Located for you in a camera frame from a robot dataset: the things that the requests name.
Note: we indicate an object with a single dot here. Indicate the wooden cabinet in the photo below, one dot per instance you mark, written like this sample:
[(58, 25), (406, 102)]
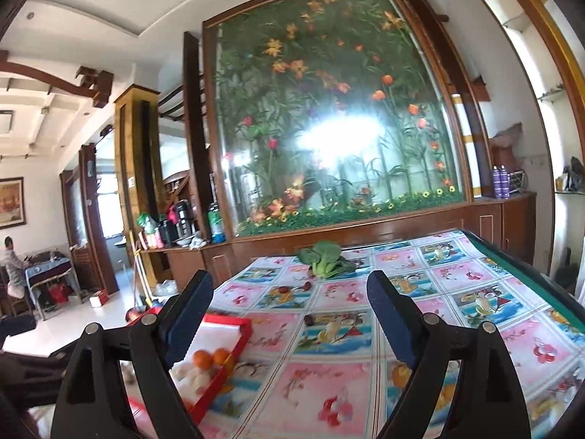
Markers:
[(365, 226)]

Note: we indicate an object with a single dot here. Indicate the green blue thermos bottle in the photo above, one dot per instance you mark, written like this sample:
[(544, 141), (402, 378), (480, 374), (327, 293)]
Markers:
[(216, 224)]

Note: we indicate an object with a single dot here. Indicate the red-rimmed white box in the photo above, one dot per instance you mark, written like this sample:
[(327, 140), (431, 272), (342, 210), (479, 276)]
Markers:
[(217, 328)]

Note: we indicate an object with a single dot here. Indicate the printed pink tablecloth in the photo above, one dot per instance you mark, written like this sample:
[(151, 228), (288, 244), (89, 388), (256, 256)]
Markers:
[(329, 388)]

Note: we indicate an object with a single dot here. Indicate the black thermos jug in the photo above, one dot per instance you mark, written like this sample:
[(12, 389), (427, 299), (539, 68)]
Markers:
[(183, 219)]

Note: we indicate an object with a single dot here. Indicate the orange tangerine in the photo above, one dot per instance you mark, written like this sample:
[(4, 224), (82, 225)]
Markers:
[(222, 356), (202, 359)]

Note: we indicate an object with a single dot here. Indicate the table with blue cloth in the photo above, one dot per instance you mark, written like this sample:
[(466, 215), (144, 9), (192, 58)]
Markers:
[(48, 269)]

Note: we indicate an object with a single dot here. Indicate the framed painting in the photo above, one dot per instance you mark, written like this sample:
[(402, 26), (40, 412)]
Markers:
[(10, 202)]

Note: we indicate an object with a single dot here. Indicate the white bowl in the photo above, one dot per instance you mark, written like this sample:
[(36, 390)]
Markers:
[(185, 240)]

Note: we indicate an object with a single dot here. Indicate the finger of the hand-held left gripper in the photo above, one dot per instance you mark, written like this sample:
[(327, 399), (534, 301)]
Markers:
[(18, 325), (27, 377)]

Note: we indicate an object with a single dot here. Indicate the purple bottle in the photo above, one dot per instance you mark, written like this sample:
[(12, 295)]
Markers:
[(504, 183), (495, 183)]

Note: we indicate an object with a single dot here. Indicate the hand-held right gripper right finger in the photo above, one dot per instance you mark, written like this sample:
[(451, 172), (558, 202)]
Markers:
[(388, 320)]

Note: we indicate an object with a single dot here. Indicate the red bag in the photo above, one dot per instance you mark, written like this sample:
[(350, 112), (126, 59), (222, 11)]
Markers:
[(57, 292)]

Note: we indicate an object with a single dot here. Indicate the white plastic bag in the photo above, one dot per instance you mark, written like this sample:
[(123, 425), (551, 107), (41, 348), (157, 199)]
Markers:
[(165, 288)]

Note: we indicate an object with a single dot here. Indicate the green-edged table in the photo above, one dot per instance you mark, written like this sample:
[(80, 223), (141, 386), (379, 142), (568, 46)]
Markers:
[(516, 251)]

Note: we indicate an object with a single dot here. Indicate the green bag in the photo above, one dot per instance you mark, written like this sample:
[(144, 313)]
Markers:
[(147, 224)]

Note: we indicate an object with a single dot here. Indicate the wooden pillar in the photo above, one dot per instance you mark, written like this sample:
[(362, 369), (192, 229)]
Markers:
[(132, 169)]

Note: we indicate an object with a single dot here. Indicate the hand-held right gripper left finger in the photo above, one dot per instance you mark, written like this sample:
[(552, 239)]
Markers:
[(187, 329)]

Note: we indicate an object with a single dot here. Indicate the white round food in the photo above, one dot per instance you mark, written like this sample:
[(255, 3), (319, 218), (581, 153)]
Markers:
[(201, 381), (183, 370)]

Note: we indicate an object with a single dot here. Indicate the white gold column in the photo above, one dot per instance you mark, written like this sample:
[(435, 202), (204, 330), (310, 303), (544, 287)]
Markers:
[(467, 146)]

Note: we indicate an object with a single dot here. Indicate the fish tank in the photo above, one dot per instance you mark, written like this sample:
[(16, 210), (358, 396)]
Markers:
[(329, 100)]

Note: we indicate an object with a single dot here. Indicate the pink red box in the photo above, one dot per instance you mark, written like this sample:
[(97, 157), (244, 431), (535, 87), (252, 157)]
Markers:
[(152, 240)]

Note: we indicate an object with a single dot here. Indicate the green bok choy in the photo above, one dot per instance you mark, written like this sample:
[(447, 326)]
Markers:
[(324, 258)]

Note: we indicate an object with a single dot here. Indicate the red white box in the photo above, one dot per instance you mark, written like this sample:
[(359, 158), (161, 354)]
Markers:
[(98, 299)]

